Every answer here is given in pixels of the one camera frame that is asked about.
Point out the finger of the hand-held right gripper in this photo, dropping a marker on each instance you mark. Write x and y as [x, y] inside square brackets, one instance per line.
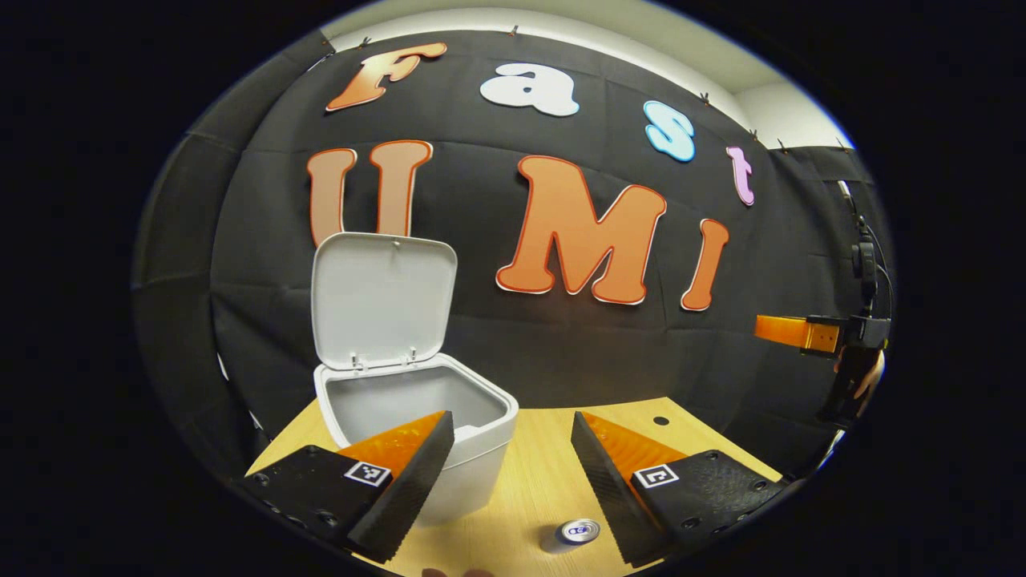
[785, 328]

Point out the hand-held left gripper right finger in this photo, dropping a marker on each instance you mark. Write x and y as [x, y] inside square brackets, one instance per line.
[605, 489]

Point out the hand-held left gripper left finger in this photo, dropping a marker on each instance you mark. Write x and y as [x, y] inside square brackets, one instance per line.
[413, 489]

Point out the blue pop can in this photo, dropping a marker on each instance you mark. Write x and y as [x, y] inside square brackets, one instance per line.
[579, 530]

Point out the white desktop garbage bin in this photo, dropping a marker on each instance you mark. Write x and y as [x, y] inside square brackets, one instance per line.
[385, 296]

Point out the wooden desktop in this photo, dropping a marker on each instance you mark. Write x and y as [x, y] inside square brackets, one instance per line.
[529, 473]

